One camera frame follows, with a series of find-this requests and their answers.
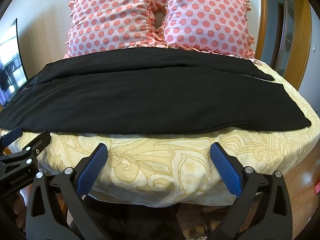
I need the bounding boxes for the wooden door frame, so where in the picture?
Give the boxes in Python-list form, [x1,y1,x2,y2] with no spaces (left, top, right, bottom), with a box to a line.
[287,0,313,90]

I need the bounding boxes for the pink polka dot pillow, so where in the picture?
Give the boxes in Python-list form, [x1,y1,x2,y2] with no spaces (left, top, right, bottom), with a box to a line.
[64,0,157,58]
[147,0,255,55]

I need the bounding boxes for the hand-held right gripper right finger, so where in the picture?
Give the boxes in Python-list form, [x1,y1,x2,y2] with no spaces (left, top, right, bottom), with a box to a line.
[209,142,298,240]

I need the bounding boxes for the dark brown door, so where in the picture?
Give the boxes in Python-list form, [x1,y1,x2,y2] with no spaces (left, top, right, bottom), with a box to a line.
[271,2,285,74]

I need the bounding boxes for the black pants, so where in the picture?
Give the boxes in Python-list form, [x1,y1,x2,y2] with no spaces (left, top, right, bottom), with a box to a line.
[0,47,312,133]

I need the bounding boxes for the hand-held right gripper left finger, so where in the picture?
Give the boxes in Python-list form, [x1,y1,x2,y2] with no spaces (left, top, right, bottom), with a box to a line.
[25,143,108,240]

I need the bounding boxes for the wooden headboard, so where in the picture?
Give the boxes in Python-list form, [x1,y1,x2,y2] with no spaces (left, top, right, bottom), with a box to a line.
[220,0,268,64]

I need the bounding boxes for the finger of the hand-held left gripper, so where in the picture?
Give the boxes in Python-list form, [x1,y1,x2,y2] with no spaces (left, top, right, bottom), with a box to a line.
[0,131,52,167]
[0,126,23,153]

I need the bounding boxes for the yellow patterned bedspread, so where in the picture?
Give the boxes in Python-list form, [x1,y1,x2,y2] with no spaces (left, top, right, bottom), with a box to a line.
[0,55,320,208]

